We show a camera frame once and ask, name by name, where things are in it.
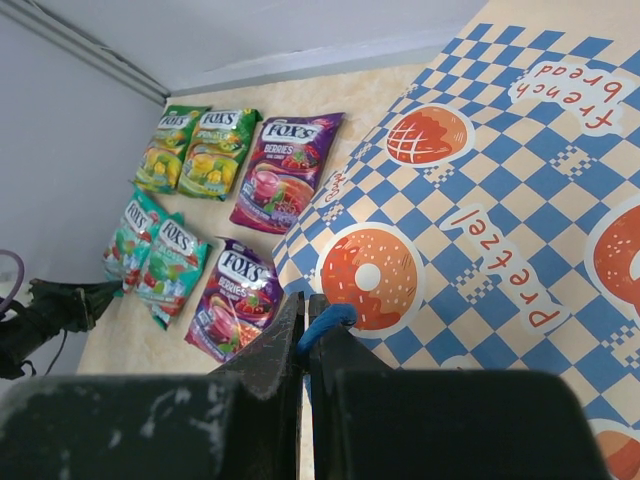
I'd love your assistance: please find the corner aluminium post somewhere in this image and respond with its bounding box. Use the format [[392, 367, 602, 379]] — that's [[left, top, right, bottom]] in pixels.
[[1, 1, 170, 105]]

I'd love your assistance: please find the green candy bag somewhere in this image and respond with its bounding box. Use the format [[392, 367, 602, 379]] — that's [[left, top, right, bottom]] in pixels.
[[177, 108, 262, 201], [134, 105, 210, 193]]

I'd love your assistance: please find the teal snack bag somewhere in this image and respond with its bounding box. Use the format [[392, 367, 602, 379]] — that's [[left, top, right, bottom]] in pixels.
[[102, 188, 163, 296], [135, 218, 210, 330]]

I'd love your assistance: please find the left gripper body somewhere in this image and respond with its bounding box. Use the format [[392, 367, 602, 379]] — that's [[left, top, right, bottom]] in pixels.
[[1, 296, 63, 380]]

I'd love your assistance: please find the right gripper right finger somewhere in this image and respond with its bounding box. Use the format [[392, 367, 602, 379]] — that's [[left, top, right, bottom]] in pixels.
[[307, 294, 608, 479]]

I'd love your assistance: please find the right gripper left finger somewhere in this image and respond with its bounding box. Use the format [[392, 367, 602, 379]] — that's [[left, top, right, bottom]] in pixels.
[[1, 294, 305, 479]]

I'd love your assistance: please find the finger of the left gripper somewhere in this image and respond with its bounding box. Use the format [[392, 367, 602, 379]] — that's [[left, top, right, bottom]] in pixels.
[[29, 279, 122, 331]]

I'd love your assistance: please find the purple snack bag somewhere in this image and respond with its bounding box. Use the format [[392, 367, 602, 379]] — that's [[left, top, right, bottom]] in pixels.
[[229, 112, 345, 235], [185, 237, 284, 363]]

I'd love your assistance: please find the blue checkered paper bag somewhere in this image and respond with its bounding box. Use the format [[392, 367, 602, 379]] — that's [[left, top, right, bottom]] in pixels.
[[274, 1, 639, 479]]

